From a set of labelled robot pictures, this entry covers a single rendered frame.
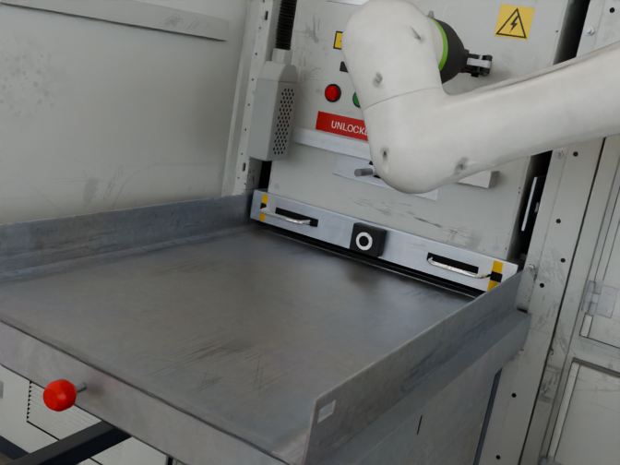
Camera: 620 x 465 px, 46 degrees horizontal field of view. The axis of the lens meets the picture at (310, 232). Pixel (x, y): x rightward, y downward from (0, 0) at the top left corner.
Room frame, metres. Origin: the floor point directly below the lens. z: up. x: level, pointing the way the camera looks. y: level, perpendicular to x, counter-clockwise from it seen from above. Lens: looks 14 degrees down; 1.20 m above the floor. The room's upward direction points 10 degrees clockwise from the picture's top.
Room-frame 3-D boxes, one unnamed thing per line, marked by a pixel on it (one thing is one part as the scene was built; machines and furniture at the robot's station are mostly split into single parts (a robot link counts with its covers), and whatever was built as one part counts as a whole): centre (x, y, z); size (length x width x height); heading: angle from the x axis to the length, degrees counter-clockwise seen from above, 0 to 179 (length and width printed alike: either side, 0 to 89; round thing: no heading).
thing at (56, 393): (0.69, 0.22, 0.82); 0.04 x 0.03 x 0.03; 151
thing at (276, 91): (1.34, 0.10, 1.09); 0.08 x 0.05 x 0.17; 151
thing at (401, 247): (1.31, -0.12, 0.89); 0.54 x 0.05 x 0.06; 61
